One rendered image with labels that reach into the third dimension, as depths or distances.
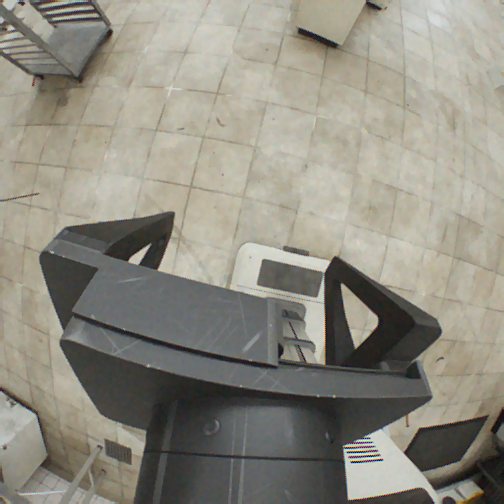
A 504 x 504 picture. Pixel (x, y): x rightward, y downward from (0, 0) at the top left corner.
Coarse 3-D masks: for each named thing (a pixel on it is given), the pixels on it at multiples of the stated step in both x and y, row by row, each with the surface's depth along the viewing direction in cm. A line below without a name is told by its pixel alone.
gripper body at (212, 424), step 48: (96, 336) 5; (96, 384) 6; (144, 384) 5; (192, 384) 5; (240, 384) 5; (288, 384) 5; (336, 384) 5; (384, 384) 6; (192, 432) 5; (240, 432) 4; (288, 432) 5; (336, 432) 5; (144, 480) 4; (192, 480) 4; (240, 480) 4; (288, 480) 4; (336, 480) 4
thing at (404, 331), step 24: (336, 264) 14; (336, 288) 14; (360, 288) 12; (384, 288) 11; (336, 312) 13; (384, 312) 9; (408, 312) 8; (336, 336) 13; (384, 336) 9; (408, 336) 8; (432, 336) 8; (336, 360) 12; (360, 360) 10; (384, 360) 9; (408, 360) 9
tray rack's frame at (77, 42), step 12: (12, 24) 76; (72, 24) 114; (84, 24) 114; (96, 24) 115; (48, 36) 114; (60, 36) 114; (72, 36) 115; (84, 36) 116; (96, 36) 116; (60, 48) 116; (72, 48) 116; (84, 48) 117; (12, 60) 96; (36, 60) 116; (48, 60) 116; (72, 60) 117; (84, 60) 118; (36, 72) 117; (48, 72) 117; (60, 72) 118
